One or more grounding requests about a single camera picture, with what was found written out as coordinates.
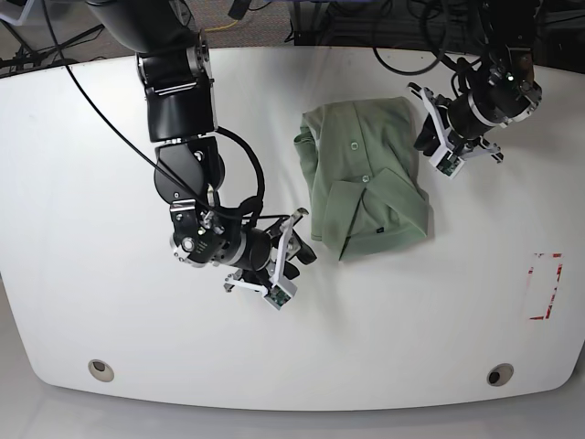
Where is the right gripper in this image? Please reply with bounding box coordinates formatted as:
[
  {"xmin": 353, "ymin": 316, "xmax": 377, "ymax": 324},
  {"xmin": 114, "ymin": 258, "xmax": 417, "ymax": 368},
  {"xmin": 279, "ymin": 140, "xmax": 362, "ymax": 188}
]
[{"xmin": 222, "ymin": 208, "xmax": 317, "ymax": 296}]

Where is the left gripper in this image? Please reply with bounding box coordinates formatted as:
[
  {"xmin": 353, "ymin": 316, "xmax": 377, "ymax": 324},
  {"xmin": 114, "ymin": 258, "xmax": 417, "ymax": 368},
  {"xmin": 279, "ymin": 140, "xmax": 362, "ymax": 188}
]
[{"xmin": 408, "ymin": 82, "xmax": 504, "ymax": 163}]

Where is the green T-shirt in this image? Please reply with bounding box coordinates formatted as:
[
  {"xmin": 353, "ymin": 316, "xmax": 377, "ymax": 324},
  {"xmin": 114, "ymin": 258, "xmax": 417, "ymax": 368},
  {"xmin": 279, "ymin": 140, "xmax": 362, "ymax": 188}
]
[{"xmin": 293, "ymin": 97, "xmax": 431, "ymax": 261}]

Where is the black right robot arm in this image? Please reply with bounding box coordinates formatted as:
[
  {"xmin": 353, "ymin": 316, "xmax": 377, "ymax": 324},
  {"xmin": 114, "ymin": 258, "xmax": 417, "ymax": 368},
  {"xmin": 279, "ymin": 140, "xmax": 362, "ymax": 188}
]
[{"xmin": 87, "ymin": 1, "xmax": 316, "ymax": 308}]

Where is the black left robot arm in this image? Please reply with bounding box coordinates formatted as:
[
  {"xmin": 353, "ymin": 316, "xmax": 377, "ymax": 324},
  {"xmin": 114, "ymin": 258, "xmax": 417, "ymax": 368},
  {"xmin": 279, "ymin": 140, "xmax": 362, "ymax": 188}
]
[{"xmin": 409, "ymin": 1, "xmax": 542, "ymax": 173}]

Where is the red tape rectangle marking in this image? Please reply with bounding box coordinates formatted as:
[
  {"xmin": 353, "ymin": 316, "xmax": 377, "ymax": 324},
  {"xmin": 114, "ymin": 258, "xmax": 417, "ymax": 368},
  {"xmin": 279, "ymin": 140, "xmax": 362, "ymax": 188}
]
[{"xmin": 523, "ymin": 252, "xmax": 563, "ymax": 321}]

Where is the left table grommet hole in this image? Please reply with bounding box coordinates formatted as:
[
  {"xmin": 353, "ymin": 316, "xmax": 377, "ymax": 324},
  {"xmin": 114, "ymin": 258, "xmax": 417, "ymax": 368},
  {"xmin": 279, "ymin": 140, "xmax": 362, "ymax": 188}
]
[{"xmin": 88, "ymin": 359, "xmax": 115, "ymax": 382}]

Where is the table grommet hole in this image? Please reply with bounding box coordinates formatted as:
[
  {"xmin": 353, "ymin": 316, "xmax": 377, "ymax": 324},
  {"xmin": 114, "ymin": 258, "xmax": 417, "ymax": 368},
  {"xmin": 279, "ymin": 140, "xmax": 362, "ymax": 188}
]
[
  {"xmin": 486, "ymin": 363, "xmax": 515, "ymax": 387},
  {"xmin": 88, "ymin": 359, "xmax": 115, "ymax": 382}
]

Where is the right table grommet hole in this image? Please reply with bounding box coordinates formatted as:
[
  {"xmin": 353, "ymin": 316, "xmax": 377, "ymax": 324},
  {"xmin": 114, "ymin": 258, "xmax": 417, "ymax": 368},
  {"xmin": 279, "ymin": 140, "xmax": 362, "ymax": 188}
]
[{"xmin": 486, "ymin": 363, "xmax": 515, "ymax": 387}]

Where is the black tripod stand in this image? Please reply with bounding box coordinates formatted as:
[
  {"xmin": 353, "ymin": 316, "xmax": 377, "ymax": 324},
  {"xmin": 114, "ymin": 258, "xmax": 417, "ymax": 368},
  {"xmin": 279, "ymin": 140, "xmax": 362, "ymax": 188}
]
[{"xmin": 1, "ymin": 20, "xmax": 104, "ymax": 76}]

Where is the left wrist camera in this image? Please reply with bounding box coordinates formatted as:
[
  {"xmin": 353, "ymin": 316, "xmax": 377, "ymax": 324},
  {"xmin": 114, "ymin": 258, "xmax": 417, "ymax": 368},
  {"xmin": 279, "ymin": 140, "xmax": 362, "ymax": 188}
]
[{"xmin": 429, "ymin": 148, "xmax": 465, "ymax": 179}]

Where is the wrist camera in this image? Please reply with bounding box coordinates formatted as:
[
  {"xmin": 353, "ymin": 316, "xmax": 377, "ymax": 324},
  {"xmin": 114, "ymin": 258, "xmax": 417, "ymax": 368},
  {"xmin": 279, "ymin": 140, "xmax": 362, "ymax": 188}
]
[
  {"xmin": 429, "ymin": 148, "xmax": 465, "ymax": 179},
  {"xmin": 263, "ymin": 279, "xmax": 297, "ymax": 310}
]

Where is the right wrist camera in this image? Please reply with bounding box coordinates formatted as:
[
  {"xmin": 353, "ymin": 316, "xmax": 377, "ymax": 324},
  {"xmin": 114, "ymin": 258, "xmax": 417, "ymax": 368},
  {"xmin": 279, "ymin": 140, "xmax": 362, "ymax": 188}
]
[{"xmin": 263, "ymin": 279, "xmax": 297, "ymax": 310}]

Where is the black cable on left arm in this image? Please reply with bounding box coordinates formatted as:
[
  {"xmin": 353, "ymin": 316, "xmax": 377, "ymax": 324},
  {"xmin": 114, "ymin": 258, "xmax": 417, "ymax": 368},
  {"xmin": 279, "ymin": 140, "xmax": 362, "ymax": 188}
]
[{"xmin": 372, "ymin": 0, "xmax": 493, "ymax": 77}]

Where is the yellow cable on floor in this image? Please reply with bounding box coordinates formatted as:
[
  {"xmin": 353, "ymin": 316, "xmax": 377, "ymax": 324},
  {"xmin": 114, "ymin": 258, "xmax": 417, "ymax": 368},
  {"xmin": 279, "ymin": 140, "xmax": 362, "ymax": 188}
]
[{"xmin": 203, "ymin": 17, "xmax": 239, "ymax": 33}]

